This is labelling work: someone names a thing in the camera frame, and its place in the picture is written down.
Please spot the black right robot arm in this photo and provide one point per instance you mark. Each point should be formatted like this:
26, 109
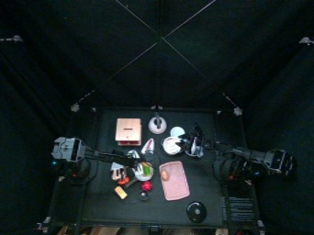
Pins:
245, 153

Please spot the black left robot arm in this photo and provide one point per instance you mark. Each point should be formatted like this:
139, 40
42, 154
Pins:
70, 149

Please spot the cream toy bowl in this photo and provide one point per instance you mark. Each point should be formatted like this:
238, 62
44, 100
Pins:
143, 174

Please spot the white plate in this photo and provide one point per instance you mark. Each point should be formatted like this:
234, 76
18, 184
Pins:
171, 146

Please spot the white round toy lid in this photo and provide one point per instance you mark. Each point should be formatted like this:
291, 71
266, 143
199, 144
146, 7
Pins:
177, 131

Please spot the red white toy utensil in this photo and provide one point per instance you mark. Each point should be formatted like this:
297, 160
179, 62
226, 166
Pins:
148, 147

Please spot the white toy knife block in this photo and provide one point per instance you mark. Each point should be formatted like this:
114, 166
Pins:
116, 171

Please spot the orange toy fruit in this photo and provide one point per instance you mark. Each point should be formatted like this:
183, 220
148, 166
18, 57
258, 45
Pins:
123, 181

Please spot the red toy kettle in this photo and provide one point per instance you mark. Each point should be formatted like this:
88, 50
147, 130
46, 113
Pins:
147, 185

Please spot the beige toy egg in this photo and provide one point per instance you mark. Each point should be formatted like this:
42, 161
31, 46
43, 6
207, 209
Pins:
165, 175

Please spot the red wooden toy box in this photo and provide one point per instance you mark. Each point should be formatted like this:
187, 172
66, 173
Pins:
128, 130

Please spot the yellow toy block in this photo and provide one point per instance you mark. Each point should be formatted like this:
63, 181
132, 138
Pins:
120, 192

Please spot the pink cutting board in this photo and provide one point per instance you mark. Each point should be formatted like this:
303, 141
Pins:
178, 183

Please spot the black round lid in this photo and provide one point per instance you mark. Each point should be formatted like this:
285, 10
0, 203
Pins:
197, 211

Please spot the printed label sheet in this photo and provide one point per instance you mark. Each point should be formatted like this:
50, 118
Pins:
241, 211

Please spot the silver frame clamp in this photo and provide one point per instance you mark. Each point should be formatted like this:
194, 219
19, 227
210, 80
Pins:
16, 39
237, 110
75, 107
306, 40

